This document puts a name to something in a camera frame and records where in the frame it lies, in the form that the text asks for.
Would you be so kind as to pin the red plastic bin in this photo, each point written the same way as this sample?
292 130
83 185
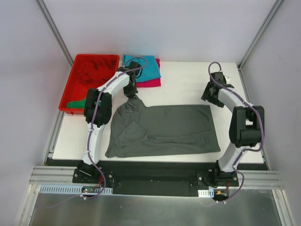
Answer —
74 90

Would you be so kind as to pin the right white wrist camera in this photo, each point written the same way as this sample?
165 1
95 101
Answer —
227 79

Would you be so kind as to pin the left aluminium frame post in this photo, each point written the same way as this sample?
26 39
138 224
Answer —
51 23

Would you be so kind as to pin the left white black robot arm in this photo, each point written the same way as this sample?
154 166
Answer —
98 112

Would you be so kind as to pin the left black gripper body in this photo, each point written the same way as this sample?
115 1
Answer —
130 90

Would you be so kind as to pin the left white cable duct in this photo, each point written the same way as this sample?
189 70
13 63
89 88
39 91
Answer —
66 189

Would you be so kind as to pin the aluminium frame post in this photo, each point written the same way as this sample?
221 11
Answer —
265 24
51 23

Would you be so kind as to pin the grey t shirt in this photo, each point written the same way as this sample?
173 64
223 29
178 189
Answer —
140 131

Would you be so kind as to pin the green t shirt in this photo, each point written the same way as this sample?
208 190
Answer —
76 104

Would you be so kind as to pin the right white cable duct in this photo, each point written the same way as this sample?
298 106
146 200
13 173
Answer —
206 193

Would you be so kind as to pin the aluminium rail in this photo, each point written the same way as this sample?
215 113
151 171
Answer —
53 137
251 97

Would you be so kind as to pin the left aluminium rail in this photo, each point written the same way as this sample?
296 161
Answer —
53 137

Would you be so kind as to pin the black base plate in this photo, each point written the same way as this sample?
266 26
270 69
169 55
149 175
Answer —
182 179

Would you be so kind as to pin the folded teal t shirt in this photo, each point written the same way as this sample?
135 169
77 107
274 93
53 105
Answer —
128 58

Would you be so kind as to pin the right aluminium rail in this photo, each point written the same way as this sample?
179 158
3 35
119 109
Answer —
251 97

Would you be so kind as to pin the red t shirt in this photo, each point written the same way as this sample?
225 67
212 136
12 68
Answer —
99 70

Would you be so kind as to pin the right aluminium frame post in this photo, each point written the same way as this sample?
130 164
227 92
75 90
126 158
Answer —
265 24

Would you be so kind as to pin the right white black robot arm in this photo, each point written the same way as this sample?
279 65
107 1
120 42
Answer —
245 132

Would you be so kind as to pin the folded magenta t shirt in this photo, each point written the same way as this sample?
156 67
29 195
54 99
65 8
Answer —
150 83

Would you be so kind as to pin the white cable duct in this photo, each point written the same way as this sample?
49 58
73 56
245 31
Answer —
206 193
66 189

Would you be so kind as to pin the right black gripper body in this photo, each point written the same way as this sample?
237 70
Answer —
209 94

